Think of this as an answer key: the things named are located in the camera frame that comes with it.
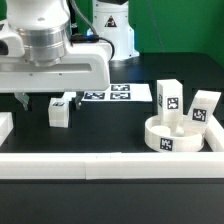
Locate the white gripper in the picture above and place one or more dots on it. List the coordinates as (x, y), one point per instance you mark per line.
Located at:
(48, 61)

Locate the white round stool seat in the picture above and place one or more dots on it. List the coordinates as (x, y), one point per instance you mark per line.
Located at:
(160, 138)

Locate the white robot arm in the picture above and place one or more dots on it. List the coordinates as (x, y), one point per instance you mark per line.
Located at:
(110, 23)

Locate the white left fence bar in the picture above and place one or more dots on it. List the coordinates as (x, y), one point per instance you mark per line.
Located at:
(6, 125)

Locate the white fence bar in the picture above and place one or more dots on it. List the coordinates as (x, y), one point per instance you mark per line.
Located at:
(214, 135)
(6, 125)
(88, 166)

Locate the white front fence bar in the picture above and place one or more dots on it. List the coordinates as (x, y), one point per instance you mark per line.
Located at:
(88, 166)

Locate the white sheet with markers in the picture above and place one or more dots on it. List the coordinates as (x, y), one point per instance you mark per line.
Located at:
(122, 92)

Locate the white right fence bar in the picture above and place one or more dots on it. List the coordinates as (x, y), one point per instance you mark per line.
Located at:
(214, 135)

